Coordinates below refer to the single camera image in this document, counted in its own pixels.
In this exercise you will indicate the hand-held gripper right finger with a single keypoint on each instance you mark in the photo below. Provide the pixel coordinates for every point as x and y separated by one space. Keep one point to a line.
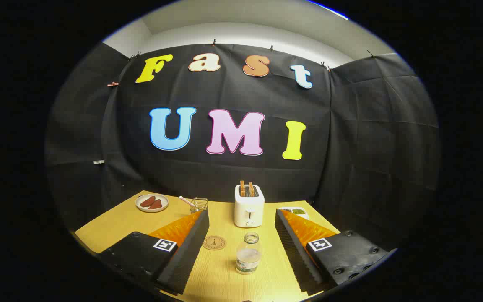
297 251

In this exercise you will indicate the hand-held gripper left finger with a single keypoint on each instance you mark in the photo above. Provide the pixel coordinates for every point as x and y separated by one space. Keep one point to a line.
186 251

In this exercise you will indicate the round cork coaster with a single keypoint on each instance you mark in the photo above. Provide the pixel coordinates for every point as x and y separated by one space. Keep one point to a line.
214 243

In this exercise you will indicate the clear plastic juice bottle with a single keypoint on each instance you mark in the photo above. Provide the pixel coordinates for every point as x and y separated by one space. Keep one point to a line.
248 258

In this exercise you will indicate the white divided dish with grains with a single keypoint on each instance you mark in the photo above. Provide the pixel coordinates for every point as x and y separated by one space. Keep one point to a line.
298 212

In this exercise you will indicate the red sausage piece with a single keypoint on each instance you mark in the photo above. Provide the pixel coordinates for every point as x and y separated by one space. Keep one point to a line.
156 205
147 201

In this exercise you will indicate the small white plate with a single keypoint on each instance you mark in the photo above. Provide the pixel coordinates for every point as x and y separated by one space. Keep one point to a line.
141 209

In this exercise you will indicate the white toaster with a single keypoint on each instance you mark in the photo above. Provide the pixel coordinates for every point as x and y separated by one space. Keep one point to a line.
249 209

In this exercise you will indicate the wooden table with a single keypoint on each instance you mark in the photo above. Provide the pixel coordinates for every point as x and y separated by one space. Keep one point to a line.
115 228

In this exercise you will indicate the black backdrop cloth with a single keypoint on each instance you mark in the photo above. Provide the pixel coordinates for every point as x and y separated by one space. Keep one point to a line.
233 176

